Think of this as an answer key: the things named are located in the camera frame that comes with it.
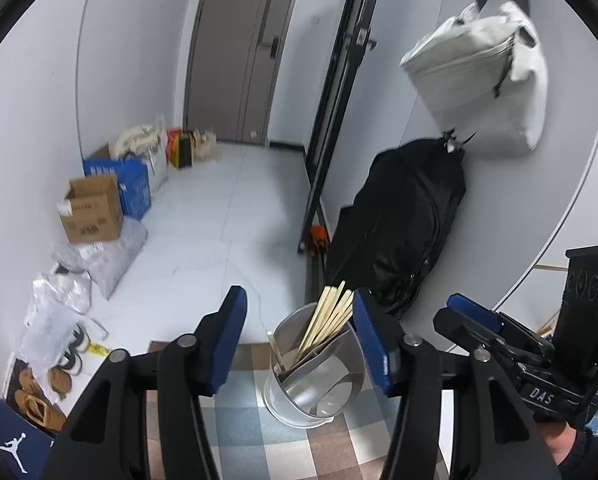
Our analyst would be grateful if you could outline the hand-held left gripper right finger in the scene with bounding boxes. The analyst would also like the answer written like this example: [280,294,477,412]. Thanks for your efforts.
[351,287,562,480]

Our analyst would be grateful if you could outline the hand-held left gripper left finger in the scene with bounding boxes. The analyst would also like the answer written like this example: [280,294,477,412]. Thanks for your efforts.
[39,285,248,480]

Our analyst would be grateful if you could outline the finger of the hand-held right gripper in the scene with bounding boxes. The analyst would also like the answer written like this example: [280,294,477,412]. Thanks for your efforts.
[433,294,557,363]

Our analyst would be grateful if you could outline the pile of wooden chopsticks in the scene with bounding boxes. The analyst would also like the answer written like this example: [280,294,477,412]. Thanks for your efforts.
[291,281,355,371]

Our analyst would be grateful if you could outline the white utensil holder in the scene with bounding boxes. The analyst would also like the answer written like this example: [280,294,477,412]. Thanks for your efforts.
[263,301,367,428]

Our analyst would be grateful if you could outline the person's right forearm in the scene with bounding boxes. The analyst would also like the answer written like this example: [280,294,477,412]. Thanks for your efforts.
[559,425,598,480]

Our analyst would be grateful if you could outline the white shoulder bag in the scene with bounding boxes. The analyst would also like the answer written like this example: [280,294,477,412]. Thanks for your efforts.
[400,0,549,158]

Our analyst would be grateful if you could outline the person's right hand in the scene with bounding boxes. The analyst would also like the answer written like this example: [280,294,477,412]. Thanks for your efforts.
[543,420,580,467]

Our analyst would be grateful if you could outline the checked tablecloth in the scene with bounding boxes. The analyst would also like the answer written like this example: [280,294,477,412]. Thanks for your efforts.
[144,340,455,480]

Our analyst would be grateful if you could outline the black backpack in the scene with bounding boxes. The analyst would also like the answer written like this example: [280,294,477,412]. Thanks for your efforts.
[325,132,467,321]

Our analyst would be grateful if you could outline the grey plastic mailer bags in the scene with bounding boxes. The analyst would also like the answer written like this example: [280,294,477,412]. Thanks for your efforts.
[53,220,148,301]

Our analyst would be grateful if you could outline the black and white sneaker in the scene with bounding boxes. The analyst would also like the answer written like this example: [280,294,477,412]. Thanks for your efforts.
[54,350,84,376]
[68,325,90,356]

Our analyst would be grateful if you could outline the brown boot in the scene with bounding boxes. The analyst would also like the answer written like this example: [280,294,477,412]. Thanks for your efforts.
[49,367,72,396]

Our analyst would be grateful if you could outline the blue cardboard box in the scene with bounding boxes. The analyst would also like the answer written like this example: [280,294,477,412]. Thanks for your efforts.
[83,155,152,222]

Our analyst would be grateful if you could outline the clear plastic bag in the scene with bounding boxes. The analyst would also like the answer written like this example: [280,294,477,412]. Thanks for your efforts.
[19,270,110,376]

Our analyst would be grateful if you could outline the brown cardboard box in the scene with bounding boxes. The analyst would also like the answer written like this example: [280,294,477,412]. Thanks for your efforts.
[56,175,124,245]

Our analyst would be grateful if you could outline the beige plastic bag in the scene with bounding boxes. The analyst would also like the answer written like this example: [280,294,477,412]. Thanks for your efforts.
[191,130,217,162]

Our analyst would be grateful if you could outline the beige folded cloth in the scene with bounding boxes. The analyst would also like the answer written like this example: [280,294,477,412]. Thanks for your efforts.
[111,125,162,158]

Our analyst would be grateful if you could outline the brown slippers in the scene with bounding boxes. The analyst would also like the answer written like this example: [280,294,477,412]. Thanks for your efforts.
[1,352,70,436]

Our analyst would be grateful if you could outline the navy shoebox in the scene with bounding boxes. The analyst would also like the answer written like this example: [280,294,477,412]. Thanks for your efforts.
[0,399,57,480]

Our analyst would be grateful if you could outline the black framed door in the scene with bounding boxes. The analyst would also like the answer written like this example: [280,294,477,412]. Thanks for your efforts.
[296,0,387,301]

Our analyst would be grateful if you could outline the grey door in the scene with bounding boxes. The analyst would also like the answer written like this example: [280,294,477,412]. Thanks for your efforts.
[185,0,307,147]

